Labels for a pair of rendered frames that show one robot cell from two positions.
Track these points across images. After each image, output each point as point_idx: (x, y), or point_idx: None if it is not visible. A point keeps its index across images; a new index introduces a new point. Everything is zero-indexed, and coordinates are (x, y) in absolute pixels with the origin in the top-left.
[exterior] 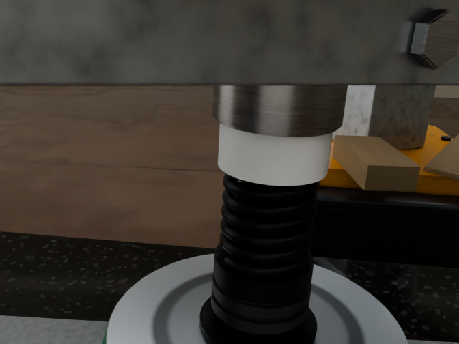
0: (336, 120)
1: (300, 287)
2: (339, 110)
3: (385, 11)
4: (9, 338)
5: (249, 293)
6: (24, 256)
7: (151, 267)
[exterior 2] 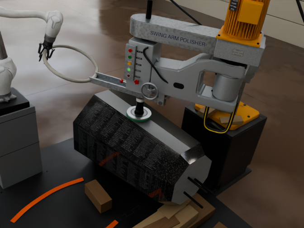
0: (140, 98)
1: (139, 109)
2: (141, 98)
3: (140, 93)
4: (127, 106)
5: (135, 108)
6: (135, 100)
7: (144, 106)
